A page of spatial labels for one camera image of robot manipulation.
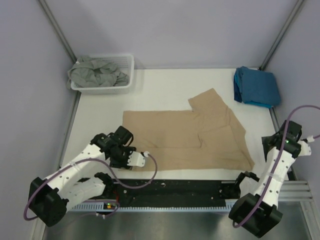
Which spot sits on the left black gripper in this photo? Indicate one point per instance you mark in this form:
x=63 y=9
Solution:
x=123 y=164

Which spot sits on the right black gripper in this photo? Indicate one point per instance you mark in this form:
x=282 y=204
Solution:
x=266 y=146

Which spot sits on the beige t shirt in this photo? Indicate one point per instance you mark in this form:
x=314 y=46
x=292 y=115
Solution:
x=208 y=136

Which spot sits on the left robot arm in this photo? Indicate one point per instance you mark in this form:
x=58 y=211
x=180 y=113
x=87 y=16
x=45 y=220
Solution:
x=83 y=178

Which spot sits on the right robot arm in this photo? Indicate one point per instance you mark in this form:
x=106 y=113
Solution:
x=257 y=211

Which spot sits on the folded blue t shirt stack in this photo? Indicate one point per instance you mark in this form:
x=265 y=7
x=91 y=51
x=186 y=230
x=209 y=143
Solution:
x=255 y=87

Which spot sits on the grey t shirt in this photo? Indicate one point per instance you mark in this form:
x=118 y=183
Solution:
x=88 y=72

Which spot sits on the white plastic basket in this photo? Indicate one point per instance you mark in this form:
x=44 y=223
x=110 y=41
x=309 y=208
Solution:
x=125 y=62

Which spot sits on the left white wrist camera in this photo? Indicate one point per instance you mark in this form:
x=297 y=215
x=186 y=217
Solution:
x=137 y=159

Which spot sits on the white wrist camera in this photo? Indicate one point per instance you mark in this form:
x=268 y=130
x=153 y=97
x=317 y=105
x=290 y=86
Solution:
x=305 y=146
x=137 y=159

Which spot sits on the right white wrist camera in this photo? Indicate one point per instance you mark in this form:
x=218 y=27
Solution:
x=305 y=146

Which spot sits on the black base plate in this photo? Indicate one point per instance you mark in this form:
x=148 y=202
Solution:
x=174 y=194

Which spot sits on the right aluminium frame post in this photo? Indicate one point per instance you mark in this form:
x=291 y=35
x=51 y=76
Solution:
x=297 y=8

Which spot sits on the aluminium frame post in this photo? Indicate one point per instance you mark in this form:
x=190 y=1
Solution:
x=57 y=29
x=297 y=8

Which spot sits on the grey slotted cable duct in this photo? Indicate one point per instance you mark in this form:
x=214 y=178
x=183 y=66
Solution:
x=102 y=208

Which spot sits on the left aluminium frame post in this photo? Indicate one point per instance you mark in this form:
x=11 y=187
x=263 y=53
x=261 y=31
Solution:
x=57 y=29

